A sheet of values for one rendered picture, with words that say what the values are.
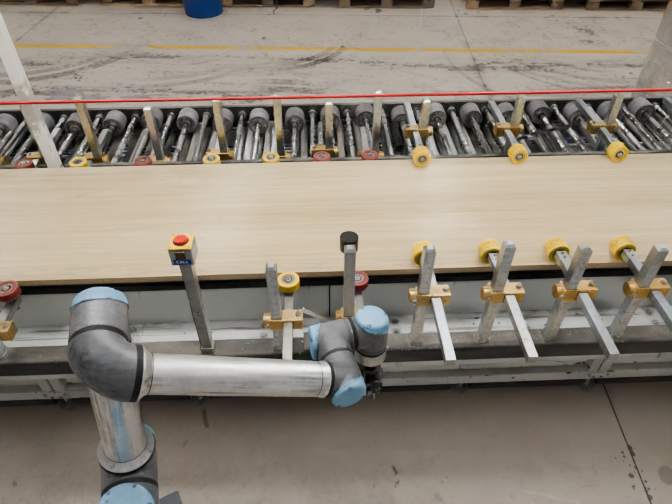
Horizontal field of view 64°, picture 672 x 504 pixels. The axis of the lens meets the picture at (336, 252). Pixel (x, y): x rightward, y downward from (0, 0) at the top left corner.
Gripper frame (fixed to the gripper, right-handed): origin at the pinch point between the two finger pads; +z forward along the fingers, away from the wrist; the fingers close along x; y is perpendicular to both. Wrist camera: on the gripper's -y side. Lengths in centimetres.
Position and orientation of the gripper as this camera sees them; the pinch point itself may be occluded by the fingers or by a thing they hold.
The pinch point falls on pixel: (366, 390)
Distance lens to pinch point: 173.7
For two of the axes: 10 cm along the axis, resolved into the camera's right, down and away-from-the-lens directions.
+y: 0.3, 6.5, -7.6
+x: 10.0, -0.2, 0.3
